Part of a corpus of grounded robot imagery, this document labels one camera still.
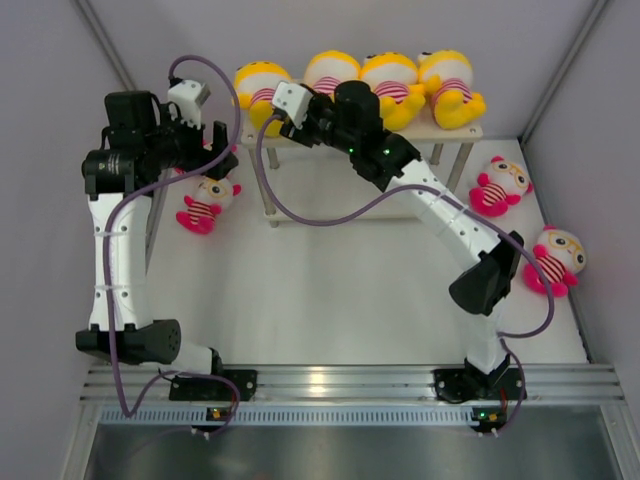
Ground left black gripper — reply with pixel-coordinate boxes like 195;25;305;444
143;104;236;181

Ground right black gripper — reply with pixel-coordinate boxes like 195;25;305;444
279;95;357;157

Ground yellow toy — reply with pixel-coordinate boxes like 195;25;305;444
359;52;426;131
233;61;292;131
302;50;361;99
417;49;487;130

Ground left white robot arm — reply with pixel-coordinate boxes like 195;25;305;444
76;81;238;400

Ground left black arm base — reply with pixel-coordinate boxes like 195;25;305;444
169;369;258;402

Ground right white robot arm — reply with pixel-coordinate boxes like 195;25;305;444
272;80;523;397

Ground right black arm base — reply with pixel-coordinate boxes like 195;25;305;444
433;367;527;404

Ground white two-tier shelf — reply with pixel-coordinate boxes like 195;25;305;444
261;110;483;220

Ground pink toy top left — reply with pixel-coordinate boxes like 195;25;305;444
203;143;239;180

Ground pink toy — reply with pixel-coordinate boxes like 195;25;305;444
469;156;534;218
203;143;239;180
175;176;242;235

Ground pink toy top right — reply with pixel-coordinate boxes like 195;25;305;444
469;156;534;218

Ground pink toy right glasses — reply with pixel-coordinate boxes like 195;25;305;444
522;225;587;298

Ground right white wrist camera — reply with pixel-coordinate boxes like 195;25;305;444
271;81;313;128

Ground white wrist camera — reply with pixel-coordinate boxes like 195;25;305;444
167;79;210;129
271;81;313;128

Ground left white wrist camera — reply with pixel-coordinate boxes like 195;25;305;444
167;79;210;129

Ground left aluminium frame post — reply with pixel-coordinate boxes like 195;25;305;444
72;1;136;90

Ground aluminium frame post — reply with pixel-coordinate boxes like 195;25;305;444
72;1;136;90
518;0;614;147

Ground aluminium front rail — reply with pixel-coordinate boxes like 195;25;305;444
79;363;626;403

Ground grey slotted cable duct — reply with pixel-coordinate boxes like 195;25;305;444
100;405;479;427

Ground right aluminium frame post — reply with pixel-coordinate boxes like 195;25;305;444
518;0;614;147

